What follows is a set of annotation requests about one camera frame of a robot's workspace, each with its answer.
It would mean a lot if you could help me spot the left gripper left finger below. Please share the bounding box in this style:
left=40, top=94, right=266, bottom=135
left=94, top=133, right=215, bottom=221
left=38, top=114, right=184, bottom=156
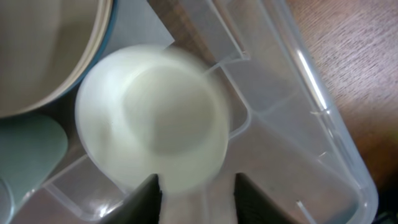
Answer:
left=100, top=174, right=162, bottom=224

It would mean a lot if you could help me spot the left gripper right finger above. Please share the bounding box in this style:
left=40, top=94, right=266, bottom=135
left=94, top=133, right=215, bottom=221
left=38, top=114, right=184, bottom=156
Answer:
left=233, top=172, right=297, bottom=224

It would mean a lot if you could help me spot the cream cup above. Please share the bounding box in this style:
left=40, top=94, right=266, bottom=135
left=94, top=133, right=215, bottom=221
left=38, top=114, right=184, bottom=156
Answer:
left=75, top=45, right=230, bottom=194

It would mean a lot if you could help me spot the green cup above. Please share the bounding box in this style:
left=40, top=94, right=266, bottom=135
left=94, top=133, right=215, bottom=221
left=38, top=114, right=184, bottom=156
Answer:
left=1, top=114, right=68, bottom=223

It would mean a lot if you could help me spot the beige plate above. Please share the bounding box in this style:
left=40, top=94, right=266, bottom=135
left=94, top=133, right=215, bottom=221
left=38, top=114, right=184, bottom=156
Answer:
left=1, top=0, right=112, bottom=118

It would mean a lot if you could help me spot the white label in bin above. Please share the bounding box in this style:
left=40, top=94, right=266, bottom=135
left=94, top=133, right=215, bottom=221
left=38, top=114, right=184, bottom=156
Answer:
left=102, top=0, right=175, bottom=57

